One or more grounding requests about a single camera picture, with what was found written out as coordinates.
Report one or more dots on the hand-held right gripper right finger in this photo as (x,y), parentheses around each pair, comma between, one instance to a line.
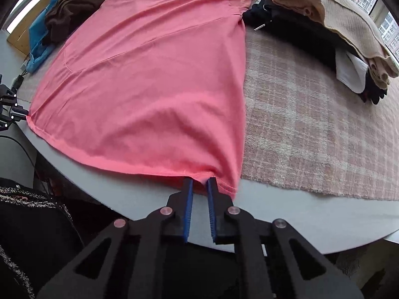
(212,211)

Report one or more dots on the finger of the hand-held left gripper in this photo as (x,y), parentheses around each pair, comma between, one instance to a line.
(9,95)
(17,113)

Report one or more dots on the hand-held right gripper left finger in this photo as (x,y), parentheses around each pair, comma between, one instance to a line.
(188,211)

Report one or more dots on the pink T-shirt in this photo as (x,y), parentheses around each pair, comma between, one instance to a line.
(149,84)

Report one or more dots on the cardboard box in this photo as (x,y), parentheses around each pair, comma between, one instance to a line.
(18,42)

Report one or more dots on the blue cloth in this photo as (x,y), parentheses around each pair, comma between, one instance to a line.
(39,37)

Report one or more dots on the window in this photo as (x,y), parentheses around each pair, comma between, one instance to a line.
(374,3)
(26,3)

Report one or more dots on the brown garment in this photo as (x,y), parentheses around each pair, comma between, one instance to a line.
(78,3)

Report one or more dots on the black tweed jacket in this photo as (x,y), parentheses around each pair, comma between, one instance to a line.
(34,239)

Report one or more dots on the pink plaid mat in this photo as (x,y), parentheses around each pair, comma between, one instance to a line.
(311,124)

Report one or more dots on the white folded garment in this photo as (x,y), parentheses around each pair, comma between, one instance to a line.
(352,74)

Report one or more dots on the black folded garment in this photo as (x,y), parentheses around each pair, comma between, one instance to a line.
(299,25)

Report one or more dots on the beige knit sweater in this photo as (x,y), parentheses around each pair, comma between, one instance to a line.
(343,15)

